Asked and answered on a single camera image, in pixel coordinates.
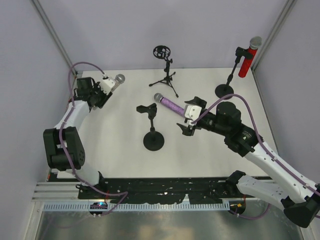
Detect purple glitter microphone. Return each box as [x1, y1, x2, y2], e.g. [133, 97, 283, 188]
[153, 93, 185, 117]

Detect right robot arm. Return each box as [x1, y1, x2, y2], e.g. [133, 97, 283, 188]
[179, 97, 320, 228]

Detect round-base mic stand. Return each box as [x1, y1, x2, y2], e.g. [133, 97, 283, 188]
[136, 103, 165, 152]
[214, 47, 247, 98]

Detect black tripod shock-mount stand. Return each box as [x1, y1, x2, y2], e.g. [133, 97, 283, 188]
[148, 45, 179, 98]

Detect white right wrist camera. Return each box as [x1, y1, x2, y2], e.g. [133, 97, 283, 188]
[184, 104, 202, 125]

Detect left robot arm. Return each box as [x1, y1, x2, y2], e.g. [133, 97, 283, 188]
[43, 77, 118, 199]

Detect silver glitter microphone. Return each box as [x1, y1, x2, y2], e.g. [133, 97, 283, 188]
[111, 74, 126, 92]

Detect red glitter microphone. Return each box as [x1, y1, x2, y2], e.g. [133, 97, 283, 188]
[238, 36, 263, 78]

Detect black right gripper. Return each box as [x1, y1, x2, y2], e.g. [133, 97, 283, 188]
[178, 96, 230, 137]

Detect white slotted cable duct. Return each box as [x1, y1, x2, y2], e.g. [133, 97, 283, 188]
[42, 201, 230, 212]

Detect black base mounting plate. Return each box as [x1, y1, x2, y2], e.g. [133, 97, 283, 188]
[77, 176, 273, 205]

